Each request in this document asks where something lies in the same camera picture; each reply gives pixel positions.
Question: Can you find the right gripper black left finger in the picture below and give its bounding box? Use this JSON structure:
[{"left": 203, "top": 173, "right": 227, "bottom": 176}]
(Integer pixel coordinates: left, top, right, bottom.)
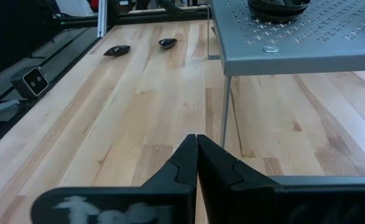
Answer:
[{"left": 29, "top": 133, "right": 199, "bottom": 224}]

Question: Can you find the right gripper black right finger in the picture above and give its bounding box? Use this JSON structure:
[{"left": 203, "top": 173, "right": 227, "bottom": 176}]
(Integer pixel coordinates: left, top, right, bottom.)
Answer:
[{"left": 196, "top": 134, "right": 365, "bottom": 224}]

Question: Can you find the black teardrop plate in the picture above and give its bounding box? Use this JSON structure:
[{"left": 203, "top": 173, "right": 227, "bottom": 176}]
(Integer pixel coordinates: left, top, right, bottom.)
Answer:
[
  {"left": 103, "top": 45, "right": 131, "bottom": 57},
  {"left": 157, "top": 37, "right": 178, "bottom": 50},
  {"left": 247, "top": 0, "right": 311, "bottom": 15},
  {"left": 249, "top": 6, "right": 309, "bottom": 24}
]

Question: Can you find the grey perforated metal shelf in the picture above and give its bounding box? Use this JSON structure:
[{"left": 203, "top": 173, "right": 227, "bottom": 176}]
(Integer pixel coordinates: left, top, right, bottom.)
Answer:
[{"left": 206, "top": 0, "right": 365, "bottom": 149}]

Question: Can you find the small grey camera box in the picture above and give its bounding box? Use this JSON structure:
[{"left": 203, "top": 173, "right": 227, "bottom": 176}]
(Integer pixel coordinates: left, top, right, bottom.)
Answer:
[{"left": 10, "top": 65, "right": 50, "bottom": 100}]

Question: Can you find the silver aluminium post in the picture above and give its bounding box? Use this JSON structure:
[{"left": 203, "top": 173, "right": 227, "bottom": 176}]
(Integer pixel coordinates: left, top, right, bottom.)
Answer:
[{"left": 97, "top": 0, "right": 108, "bottom": 38}]

